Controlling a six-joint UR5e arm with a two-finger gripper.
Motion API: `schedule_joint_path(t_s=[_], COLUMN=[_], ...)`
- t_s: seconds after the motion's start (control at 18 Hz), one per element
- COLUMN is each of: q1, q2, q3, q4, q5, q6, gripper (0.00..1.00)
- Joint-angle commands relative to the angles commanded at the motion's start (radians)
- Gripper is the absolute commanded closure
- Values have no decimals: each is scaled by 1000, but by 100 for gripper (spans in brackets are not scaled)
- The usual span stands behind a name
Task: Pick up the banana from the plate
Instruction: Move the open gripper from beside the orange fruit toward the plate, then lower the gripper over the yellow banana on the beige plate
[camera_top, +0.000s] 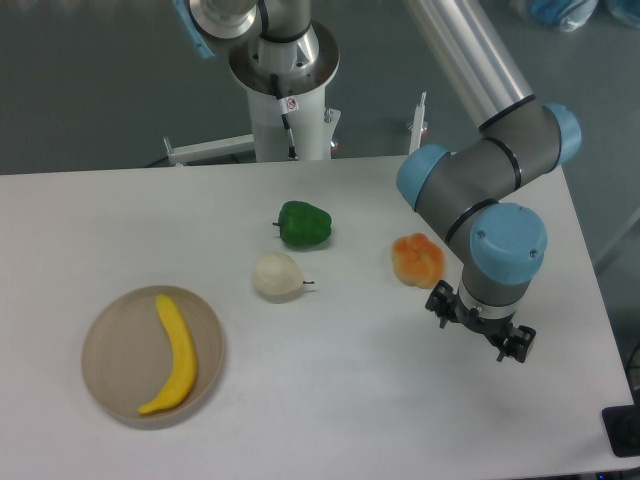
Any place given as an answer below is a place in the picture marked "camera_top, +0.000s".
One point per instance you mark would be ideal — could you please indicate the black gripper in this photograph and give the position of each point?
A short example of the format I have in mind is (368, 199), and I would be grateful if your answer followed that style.
(493, 322)

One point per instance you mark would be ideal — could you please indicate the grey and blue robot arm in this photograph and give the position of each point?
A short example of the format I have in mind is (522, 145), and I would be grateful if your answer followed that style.
(462, 196)

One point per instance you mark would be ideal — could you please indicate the yellow banana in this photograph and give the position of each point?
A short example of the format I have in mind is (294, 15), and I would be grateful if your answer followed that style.
(184, 359)

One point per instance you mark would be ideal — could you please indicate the beige round plate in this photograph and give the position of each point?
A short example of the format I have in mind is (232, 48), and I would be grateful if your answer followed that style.
(127, 356)

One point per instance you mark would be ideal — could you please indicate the orange braided bread roll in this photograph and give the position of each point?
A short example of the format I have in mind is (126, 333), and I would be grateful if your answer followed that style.
(417, 261)

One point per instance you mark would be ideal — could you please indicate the black device at table edge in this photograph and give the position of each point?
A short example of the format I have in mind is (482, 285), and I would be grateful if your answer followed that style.
(622, 428)

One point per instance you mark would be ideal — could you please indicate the green bell pepper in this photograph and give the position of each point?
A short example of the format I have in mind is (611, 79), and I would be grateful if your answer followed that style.
(303, 225)

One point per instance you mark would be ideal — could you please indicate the white pear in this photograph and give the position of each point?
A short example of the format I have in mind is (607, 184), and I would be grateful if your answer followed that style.
(277, 277)

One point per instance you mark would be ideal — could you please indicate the blue plastic bag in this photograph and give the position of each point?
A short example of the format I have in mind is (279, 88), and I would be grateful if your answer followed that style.
(557, 15)

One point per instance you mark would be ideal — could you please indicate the white frame bracket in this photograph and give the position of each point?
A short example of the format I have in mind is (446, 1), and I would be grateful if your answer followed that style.
(418, 125)

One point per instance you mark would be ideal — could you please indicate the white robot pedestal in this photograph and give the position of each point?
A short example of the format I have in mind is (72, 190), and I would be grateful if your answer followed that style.
(286, 86)

